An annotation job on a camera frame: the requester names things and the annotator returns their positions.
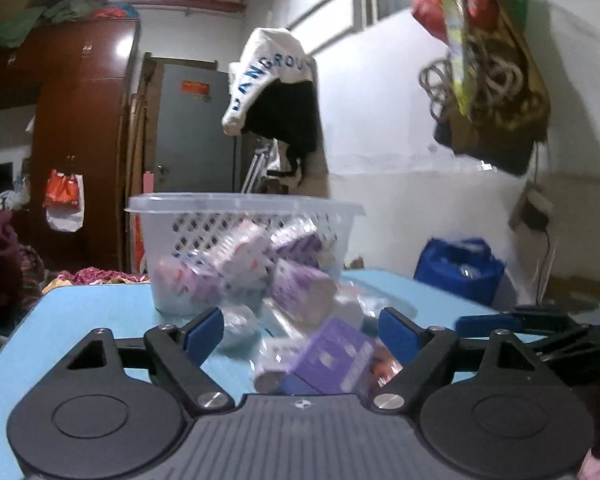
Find pink tissue pack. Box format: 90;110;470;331
214;219;275;288

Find coiled grey rope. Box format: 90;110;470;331
419;35;525;123

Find red ceiling pipe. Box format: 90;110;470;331
107;0;253;15

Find blue fabric bag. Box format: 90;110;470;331
413;236;507;307

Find red patterned ball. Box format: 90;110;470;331
368;342;403;387

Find black hanging garment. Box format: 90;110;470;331
242;80;322;187

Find purple carton box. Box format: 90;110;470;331
280;317;381;397
269;257;339;326

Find green cloth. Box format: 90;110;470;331
0;0;103;50

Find grey metal door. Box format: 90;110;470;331
155;62;242;196

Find white printed garment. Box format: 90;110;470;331
221;27;317;136

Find red plastic bag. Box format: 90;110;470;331
412;0;502;45

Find clear plastic bundle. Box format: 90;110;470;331
330;282;381;331

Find wall socket with charger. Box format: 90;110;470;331
509;181;557;235

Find pink floral cloth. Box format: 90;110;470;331
54;265;152;287

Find pink white box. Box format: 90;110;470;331
156;256;216;307

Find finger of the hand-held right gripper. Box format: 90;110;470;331
454;313;589;345
514;304;597;326

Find olive hanging bag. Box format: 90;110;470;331
432;0;552;177

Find brown wooden wardrobe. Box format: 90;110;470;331
0;16;142;275

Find metal crutches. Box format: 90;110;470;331
241;141;275;195

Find white plastic lattice basket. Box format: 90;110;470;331
124;192;367;317

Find orange white plastic bag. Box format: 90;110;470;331
43;168;85;233

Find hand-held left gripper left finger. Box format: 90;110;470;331
32;307;234;415

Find purple white box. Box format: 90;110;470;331
253;336;308;394

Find pile of dark clothes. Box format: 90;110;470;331
0;209;47;328

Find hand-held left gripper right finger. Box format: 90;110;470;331
371;308;566;413

